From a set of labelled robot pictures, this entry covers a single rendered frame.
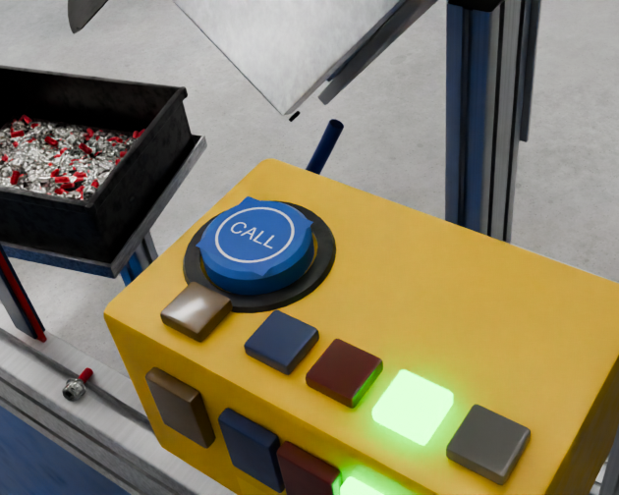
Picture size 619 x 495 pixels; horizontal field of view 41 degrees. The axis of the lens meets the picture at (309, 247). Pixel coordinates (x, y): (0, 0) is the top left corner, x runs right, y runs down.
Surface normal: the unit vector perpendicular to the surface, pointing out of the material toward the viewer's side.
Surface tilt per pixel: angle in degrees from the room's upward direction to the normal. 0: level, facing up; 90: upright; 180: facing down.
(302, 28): 55
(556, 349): 0
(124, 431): 0
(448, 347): 0
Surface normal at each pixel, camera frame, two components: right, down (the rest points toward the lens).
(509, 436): -0.11, -0.71
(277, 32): -0.06, 0.17
